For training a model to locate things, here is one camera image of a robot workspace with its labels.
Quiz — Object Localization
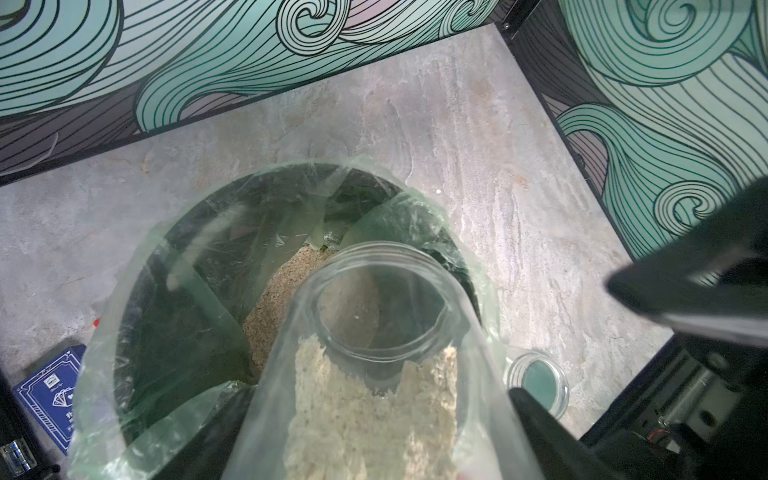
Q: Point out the black hard case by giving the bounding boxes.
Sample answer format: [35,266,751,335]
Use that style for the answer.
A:
[0,374,60,480]

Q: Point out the blue card box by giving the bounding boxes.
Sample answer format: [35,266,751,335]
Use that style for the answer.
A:
[12,344,86,456]

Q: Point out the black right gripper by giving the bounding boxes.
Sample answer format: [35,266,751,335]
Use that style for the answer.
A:
[580,179,767,479]

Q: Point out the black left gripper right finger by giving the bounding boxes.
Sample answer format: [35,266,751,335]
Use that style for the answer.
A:
[508,388,618,480]

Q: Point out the clear plastic bin liner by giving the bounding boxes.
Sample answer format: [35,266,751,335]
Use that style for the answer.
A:
[68,157,500,479]

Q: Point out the black trash bin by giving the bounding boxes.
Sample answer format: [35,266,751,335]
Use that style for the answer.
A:
[114,161,479,441]

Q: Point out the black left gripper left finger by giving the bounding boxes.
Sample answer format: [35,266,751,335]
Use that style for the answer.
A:
[154,388,254,480]

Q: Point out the green-lidded oatmeal jar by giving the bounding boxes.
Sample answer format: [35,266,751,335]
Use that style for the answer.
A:
[503,347,570,419]
[223,241,542,479]

